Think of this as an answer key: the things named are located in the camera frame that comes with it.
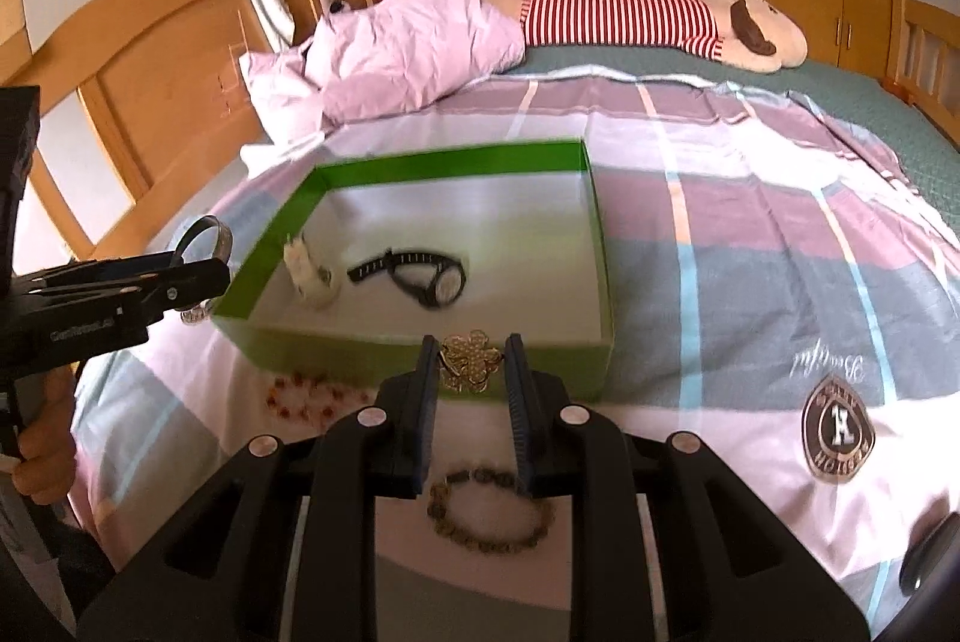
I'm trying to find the black wristwatch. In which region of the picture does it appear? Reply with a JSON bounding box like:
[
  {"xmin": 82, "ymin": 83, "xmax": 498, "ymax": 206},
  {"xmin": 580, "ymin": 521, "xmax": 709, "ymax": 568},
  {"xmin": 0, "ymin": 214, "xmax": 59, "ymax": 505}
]
[{"xmin": 347, "ymin": 249, "xmax": 467, "ymax": 310}]

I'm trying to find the wooden bed headboard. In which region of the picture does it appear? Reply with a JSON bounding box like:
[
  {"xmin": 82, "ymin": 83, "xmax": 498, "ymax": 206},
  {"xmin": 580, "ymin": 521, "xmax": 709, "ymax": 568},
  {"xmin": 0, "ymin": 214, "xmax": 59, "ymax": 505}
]
[{"xmin": 0, "ymin": 0, "xmax": 378, "ymax": 260}]

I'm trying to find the silver metal bangle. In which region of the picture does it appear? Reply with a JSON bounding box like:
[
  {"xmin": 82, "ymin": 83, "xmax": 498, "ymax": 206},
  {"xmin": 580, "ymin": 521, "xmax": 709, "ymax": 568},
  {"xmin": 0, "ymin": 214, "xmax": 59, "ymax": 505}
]
[{"xmin": 174, "ymin": 215, "xmax": 233, "ymax": 325}]

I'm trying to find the striped plush doll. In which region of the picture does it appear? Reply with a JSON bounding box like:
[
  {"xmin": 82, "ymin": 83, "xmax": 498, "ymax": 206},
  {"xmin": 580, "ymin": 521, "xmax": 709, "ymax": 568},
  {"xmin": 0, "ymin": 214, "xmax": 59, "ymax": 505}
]
[{"xmin": 485, "ymin": 0, "xmax": 809, "ymax": 73}]

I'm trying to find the green cardboard box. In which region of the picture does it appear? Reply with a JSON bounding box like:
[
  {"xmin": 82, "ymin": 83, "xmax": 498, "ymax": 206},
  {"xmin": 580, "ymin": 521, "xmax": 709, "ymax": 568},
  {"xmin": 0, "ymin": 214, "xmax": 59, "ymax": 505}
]
[{"xmin": 213, "ymin": 140, "xmax": 613, "ymax": 400}]

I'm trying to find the cream white wristwatch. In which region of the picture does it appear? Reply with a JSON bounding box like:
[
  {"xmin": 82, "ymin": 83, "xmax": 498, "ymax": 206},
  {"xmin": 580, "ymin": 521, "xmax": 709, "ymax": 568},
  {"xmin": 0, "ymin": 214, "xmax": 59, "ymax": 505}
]
[{"xmin": 283, "ymin": 236, "xmax": 342, "ymax": 309}]

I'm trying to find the person's left hand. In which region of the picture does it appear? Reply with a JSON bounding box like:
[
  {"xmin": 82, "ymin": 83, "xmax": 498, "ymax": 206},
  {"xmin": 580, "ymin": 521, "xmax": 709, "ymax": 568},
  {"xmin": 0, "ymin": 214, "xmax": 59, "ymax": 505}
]
[{"xmin": 13, "ymin": 366, "xmax": 76, "ymax": 505}]

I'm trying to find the wooden bed footboard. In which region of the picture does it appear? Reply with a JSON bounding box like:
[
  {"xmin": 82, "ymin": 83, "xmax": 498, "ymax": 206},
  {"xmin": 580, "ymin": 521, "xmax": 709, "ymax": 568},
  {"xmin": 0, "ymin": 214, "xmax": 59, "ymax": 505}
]
[{"xmin": 882, "ymin": 0, "xmax": 960, "ymax": 146}]

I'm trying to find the brown wooden bead bracelet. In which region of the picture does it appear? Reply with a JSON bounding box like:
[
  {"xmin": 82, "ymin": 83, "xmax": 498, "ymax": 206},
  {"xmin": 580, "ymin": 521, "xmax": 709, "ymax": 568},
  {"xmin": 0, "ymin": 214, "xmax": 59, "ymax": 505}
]
[{"xmin": 424, "ymin": 463, "xmax": 557, "ymax": 558}]

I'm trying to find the red amber bead bracelet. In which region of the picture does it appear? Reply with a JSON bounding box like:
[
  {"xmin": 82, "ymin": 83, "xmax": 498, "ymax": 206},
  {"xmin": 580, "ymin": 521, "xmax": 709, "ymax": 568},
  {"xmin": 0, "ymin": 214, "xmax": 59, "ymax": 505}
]
[{"xmin": 263, "ymin": 370, "xmax": 373, "ymax": 430}]

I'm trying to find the plaid pastel bed sheet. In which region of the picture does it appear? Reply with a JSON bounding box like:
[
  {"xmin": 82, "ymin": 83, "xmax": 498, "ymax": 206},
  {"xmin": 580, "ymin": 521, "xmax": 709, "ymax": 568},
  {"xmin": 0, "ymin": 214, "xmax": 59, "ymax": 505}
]
[{"xmin": 70, "ymin": 40, "xmax": 960, "ymax": 636}]

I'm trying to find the pink crumpled duvet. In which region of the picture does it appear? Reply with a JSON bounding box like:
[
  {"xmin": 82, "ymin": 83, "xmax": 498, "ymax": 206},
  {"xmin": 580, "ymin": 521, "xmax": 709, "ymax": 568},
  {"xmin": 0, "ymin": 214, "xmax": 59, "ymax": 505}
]
[{"xmin": 239, "ymin": 0, "xmax": 526, "ymax": 145}]

